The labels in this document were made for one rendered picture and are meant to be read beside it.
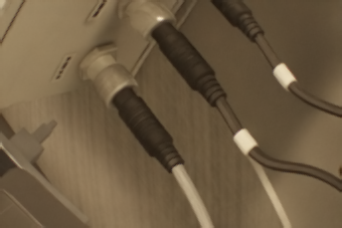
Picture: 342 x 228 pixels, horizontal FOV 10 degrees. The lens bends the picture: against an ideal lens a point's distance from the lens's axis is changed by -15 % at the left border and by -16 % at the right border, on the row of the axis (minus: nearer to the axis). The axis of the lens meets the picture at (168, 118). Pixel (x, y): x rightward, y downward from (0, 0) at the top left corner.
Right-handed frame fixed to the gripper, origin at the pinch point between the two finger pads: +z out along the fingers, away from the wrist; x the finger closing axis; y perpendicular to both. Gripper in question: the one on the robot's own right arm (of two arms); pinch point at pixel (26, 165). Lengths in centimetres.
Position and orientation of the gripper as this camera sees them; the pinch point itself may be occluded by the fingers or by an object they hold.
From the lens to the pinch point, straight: 77.3
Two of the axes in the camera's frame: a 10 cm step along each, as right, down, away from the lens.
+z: 3.4, -3.0, 8.9
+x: 5.6, -7.0, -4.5
